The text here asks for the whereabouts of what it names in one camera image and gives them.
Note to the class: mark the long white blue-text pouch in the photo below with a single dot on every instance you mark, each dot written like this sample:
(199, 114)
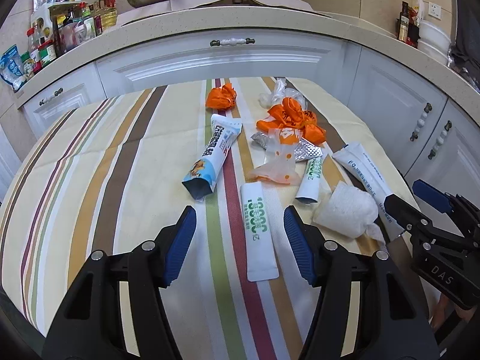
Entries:
(354, 158)

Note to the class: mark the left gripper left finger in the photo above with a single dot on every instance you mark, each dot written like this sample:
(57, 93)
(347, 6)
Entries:
(88, 324)

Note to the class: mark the white wall socket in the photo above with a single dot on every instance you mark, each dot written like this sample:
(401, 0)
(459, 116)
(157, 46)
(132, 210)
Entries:
(434, 10)

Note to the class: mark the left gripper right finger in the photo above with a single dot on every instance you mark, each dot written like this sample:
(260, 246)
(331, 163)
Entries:
(391, 323)

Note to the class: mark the striped tablecloth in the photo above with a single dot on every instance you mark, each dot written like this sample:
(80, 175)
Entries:
(108, 176)

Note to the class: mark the clear plastic bag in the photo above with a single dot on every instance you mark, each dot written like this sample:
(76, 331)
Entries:
(279, 92)

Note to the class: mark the cooking oil bottle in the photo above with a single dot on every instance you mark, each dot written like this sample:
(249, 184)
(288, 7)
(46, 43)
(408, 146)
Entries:
(108, 13)

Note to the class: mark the drawer handle centre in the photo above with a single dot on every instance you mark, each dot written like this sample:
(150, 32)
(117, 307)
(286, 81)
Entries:
(232, 42)

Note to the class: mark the condiment rack with bottles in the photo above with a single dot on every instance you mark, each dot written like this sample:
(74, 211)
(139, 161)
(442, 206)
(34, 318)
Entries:
(56, 27)

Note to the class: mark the drawer handle left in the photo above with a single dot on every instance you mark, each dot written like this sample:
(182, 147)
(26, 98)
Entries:
(45, 100)

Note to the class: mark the red packet by bottle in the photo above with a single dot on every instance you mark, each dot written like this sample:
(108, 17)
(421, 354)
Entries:
(413, 29)

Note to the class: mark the cabinet door handle right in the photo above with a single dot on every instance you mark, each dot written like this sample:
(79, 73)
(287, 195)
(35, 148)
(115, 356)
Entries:
(440, 140)

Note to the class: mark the blue snack bag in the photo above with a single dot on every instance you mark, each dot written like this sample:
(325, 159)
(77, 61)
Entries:
(12, 69)

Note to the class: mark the silver foil blister wrapper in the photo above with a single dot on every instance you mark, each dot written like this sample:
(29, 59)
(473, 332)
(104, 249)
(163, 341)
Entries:
(304, 150)

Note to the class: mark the drawer handle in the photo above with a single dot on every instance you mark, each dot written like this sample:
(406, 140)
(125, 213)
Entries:
(45, 100)
(232, 42)

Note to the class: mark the dark sauce bottle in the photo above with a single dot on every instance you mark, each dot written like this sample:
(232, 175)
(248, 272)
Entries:
(403, 23)

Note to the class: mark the beige stove cover cloth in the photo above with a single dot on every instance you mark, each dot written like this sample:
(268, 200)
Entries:
(170, 6)

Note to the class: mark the cabinet door handle left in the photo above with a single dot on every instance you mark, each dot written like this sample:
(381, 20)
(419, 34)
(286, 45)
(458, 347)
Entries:
(420, 123)

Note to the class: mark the cabinet door handle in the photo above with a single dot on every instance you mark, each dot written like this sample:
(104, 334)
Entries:
(440, 140)
(420, 123)

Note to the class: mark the large orange bag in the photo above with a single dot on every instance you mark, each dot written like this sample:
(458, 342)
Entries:
(290, 114)

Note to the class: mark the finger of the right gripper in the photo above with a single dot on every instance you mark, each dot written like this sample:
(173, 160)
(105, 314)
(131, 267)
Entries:
(407, 217)
(433, 197)

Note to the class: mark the translucent orange dotted wrapper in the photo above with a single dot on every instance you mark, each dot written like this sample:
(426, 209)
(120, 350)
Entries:
(280, 158)

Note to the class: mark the person's right hand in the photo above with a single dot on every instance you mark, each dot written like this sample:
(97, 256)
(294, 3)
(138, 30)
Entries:
(440, 312)

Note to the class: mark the small orange bag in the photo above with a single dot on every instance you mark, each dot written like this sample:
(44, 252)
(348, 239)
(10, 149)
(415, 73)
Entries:
(222, 98)

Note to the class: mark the white green sachet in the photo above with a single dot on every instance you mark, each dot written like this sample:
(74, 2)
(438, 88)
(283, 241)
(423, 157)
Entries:
(309, 189)
(261, 261)

